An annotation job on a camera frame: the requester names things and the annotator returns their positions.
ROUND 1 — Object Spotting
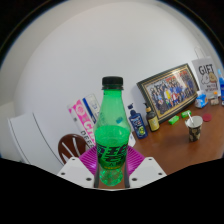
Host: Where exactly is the white refrigerator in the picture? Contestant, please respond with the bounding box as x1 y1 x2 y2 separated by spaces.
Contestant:
7 111 64 166

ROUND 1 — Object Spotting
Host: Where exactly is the framed group photo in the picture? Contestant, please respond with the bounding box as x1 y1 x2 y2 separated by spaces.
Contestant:
136 63 200 124

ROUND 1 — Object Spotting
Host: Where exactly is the floral patterned paper cup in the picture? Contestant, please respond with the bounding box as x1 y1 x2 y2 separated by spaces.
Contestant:
184 115 204 143

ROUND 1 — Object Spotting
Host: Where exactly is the tall pink and white box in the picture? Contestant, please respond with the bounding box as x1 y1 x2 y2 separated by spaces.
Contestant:
67 98 98 151

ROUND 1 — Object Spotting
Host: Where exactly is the dark blue pump bottle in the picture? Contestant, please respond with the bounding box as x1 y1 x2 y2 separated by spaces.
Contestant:
127 103 149 140

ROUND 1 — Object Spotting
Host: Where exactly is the white lotion bottle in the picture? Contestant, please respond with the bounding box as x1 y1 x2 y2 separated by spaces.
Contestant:
128 131 137 148

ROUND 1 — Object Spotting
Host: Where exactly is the small green packet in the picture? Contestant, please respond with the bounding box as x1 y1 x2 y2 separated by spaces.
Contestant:
180 109 192 119
168 115 180 126

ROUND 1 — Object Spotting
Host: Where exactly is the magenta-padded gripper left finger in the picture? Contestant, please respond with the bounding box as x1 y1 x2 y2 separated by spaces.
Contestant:
56 146 100 189

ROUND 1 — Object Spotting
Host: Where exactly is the green plastic drink bottle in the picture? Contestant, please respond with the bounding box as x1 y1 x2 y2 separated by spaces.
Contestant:
93 76 132 187

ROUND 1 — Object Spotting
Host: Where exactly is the dark wooden chair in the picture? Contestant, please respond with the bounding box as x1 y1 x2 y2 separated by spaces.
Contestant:
58 133 93 165

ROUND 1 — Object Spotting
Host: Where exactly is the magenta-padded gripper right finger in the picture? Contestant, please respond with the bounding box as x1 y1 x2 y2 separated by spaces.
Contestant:
124 145 168 188

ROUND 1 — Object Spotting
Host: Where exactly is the small snack packet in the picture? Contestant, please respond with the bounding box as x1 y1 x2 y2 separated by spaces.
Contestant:
209 96 221 106

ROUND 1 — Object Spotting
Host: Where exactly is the white paper gift bag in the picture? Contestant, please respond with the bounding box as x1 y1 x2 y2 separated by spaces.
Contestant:
191 56 219 99

